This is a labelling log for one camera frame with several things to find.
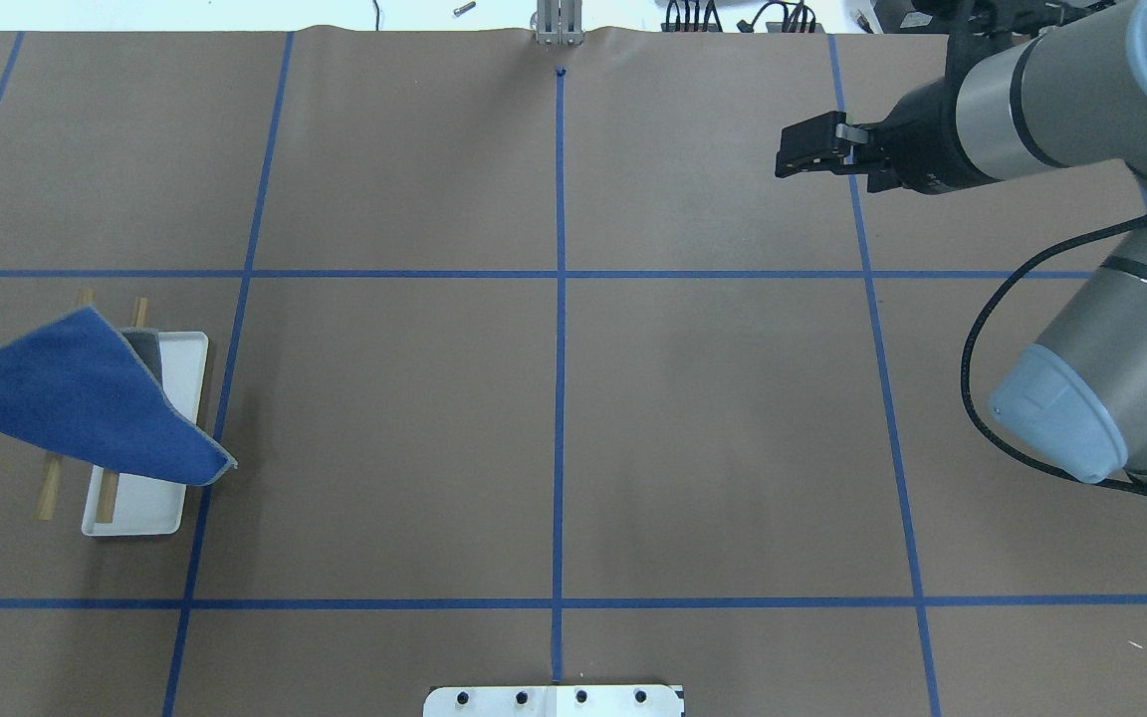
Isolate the wooden towel rack white base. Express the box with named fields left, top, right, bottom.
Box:
left=79, top=332, right=209, bottom=539

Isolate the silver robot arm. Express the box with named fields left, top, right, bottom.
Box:
left=775, top=1, right=1147, bottom=499

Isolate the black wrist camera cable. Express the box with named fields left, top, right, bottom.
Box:
left=960, top=215, right=1147, bottom=491

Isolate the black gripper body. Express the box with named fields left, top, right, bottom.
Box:
left=857, top=78, right=968, bottom=195

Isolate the white camera mast with base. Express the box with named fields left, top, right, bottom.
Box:
left=422, top=684, right=686, bottom=716

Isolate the aluminium frame post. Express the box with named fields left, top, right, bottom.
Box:
left=532, top=0, right=585, bottom=47

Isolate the blue and grey towel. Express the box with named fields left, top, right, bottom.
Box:
left=0, top=306, right=236, bottom=486

